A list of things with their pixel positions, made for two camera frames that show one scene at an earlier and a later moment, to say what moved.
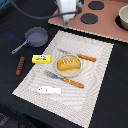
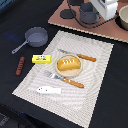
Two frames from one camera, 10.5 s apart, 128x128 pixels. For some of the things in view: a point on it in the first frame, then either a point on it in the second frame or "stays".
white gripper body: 68,6 -> 107,8
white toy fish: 48,90 stays
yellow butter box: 42,58 stays
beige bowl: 123,17 stays
